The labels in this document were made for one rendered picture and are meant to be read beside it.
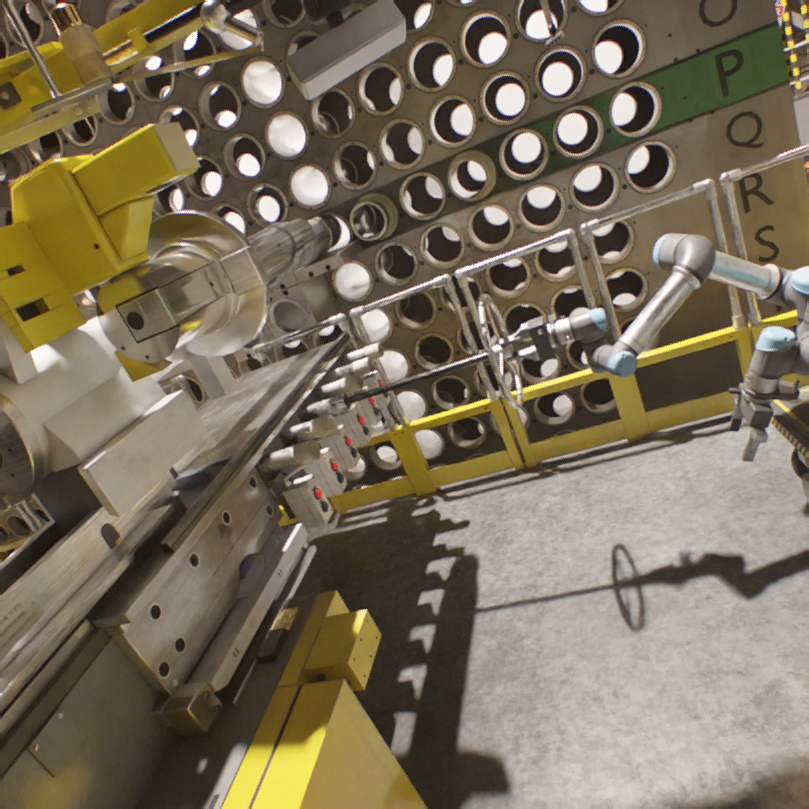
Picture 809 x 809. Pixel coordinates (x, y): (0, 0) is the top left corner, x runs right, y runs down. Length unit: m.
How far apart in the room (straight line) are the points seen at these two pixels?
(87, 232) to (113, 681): 0.95
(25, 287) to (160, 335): 0.28
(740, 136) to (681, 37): 0.55
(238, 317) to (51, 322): 0.47
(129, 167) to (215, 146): 2.45
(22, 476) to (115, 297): 0.44
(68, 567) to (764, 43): 3.42
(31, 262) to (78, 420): 0.35
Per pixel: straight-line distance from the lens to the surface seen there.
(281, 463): 1.92
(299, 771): 1.36
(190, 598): 1.65
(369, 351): 2.62
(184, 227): 1.72
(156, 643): 1.56
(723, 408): 2.99
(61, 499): 1.69
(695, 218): 3.55
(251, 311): 1.69
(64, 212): 1.52
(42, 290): 1.53
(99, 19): 4.19
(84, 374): 1.64
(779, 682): 1.92
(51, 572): 1.52
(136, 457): 1.54
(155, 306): 1.47
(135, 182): 1.42
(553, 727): 1.93
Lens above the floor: 1.49
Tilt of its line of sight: 21 degrees down
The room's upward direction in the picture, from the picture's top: 24 degrees counter-clockwise
